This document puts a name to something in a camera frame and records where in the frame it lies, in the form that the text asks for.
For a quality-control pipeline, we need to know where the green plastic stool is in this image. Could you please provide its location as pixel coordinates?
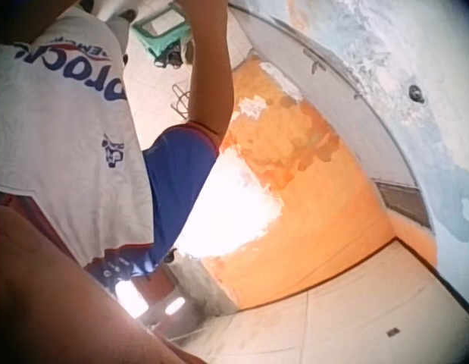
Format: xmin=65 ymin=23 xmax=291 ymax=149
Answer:
xmin=130 ymin=10 xmax=192 ymax=58

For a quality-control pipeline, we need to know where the pair of dark shoes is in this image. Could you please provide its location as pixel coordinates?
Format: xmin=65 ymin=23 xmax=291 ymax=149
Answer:
xmin=154 ymin=49 xmax=184 ymax=71

